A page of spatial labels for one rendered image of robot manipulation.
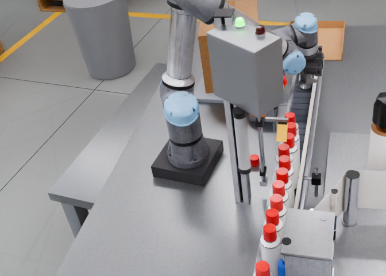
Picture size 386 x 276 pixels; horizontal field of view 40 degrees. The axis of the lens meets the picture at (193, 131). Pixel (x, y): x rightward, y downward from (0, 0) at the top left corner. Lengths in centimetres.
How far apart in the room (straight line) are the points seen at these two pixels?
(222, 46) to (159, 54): 305
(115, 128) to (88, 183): 32
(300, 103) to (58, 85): 256
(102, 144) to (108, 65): 201
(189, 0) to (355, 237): 82
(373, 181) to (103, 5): 269
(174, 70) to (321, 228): 80
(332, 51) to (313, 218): 134
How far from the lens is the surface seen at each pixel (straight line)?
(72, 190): 195
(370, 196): 159
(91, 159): 205
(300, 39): 185
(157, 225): 173
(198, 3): 156
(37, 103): 412
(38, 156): 358
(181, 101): 175
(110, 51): 401
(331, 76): 232
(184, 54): 176
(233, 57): 129
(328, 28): 269
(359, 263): 154
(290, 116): 167
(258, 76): 126
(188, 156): 180
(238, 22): 133
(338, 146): 188
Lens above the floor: 209
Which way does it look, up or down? 37 degrees down
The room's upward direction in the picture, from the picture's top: 9 degrees counter-clockwise
